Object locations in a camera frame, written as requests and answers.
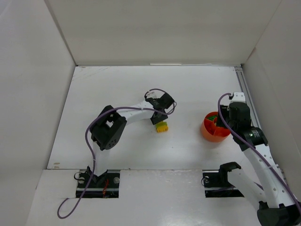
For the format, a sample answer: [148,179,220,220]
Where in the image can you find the yellow curved lego piece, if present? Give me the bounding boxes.
[156,124,169,133]

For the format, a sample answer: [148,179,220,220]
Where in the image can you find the dark green lego plate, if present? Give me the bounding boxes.
[206,114,217,121]

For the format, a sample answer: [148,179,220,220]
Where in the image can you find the lime green long lego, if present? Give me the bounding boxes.
[157,121,167,126]

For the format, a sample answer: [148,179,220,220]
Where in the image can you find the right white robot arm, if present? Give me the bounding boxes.
[217,100,301,226]

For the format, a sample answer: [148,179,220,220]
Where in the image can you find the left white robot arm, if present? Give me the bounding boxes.
[85,90,176,184]

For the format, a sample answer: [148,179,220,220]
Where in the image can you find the orange round divided container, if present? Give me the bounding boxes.
[200,112,230,143]

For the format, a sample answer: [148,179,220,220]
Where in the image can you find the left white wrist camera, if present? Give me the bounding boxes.
[144,91,158,99]

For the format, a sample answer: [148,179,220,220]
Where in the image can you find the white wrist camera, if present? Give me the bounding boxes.
[144,91,158,99]
[229,92,246,104]

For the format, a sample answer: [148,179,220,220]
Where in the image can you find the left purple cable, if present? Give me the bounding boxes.
[57,88,177,218]

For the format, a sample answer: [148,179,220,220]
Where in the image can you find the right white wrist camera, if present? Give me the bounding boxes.
[229,92,246,104]

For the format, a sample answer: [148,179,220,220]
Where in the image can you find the aluminium rail on right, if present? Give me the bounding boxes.
[234,66,282,176]

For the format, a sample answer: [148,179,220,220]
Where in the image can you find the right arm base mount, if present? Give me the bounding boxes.
[201,162,244,198]

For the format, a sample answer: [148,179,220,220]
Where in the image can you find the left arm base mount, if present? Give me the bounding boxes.
[73,167,120,199]

